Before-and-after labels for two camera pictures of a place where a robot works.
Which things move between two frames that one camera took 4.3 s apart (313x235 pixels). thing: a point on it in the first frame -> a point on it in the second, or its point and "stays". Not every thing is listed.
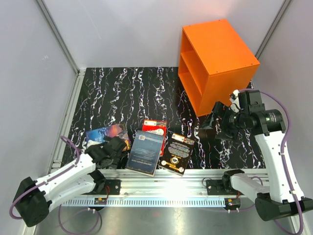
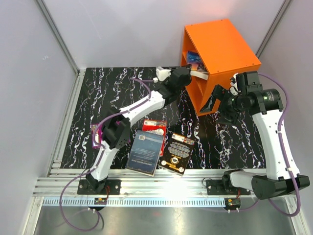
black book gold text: (176, 155) stays
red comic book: (157, 127) stays
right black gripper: (226, 133) -> (219, 93)
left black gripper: (114, 165) -> (189, 67)
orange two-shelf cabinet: (214, 65) stays
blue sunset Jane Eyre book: (96, 136) -> (193, 58)
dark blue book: (145, 153) stays
